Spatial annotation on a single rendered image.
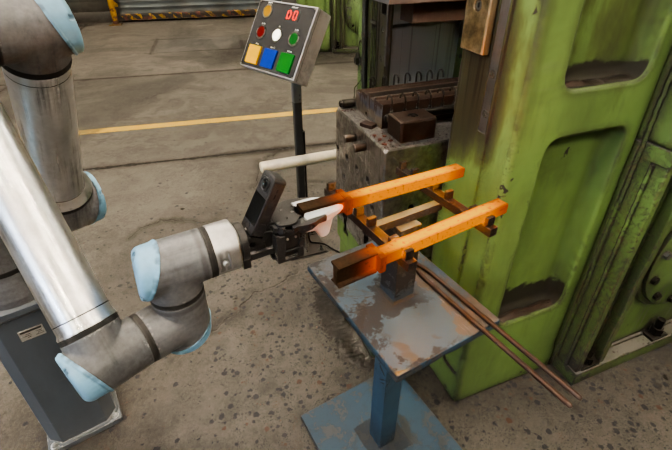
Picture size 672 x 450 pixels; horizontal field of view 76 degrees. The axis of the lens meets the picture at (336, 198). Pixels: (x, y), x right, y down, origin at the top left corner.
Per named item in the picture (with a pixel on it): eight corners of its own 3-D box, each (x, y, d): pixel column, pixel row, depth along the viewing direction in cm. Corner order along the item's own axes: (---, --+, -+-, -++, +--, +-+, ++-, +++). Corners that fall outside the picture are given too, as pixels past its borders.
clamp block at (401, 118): (400, 144, 124) (401, 123, 121) (386, 133, 131) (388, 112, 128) (435, 138, 128) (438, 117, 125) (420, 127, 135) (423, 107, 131)
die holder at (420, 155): (377, 271, 144) (385, 150, 121) (335, 213, 174) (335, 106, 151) (511, 235, 162) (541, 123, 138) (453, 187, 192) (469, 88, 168)
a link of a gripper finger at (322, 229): (341, 225, 86) (299, 237, 83) (342, 200, 83) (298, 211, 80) (349, 233, 84) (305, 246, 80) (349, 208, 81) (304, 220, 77)
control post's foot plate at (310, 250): (290, 262, 220) (289, 248, 215) (278, 237, 237) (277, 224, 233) (329, 252, 227) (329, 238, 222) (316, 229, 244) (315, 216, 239)
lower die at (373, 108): (381, 128, 134) (382, 102, 129) (355, 107, 150) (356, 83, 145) (492, 111, 147) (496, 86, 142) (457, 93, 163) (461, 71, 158)
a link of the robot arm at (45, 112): (22, 210, 124) (-58, -34, 67) (86, 188, 134) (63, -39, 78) (47, 252, 120) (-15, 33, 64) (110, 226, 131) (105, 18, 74)
